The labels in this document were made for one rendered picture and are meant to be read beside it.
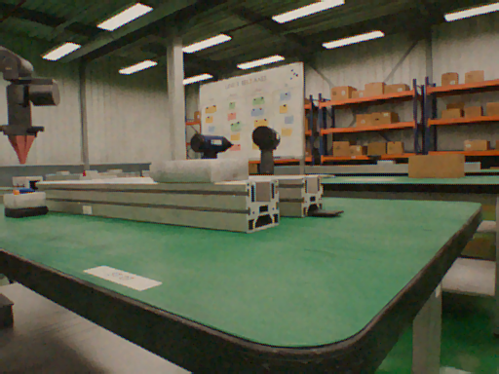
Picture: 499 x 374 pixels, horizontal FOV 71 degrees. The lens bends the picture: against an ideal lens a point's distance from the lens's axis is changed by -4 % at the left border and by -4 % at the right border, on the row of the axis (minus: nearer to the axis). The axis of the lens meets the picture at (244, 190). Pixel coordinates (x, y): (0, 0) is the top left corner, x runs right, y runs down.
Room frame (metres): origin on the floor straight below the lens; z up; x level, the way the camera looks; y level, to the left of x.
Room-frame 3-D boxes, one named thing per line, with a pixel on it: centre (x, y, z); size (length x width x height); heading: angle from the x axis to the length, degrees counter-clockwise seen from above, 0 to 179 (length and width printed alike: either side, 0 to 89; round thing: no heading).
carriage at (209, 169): (0.72, 0.09, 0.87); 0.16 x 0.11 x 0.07; 53
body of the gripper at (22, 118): (0.93, 0.58, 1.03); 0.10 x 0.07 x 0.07; 142
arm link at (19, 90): (0.93, 0.58, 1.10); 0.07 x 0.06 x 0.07; 98
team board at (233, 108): (4.26, -0.08, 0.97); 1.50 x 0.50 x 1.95; 51
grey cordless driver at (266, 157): (1.06, -0.08, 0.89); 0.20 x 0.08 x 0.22; 164
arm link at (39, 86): (0.94, 0.55, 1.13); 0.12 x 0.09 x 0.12; 98
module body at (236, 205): (0.87, 0.29, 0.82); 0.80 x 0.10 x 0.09; 53
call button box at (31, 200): (0.94, 0.58, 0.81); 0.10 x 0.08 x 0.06; 143
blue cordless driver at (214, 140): (1.24, 0.09, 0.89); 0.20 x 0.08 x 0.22; 144
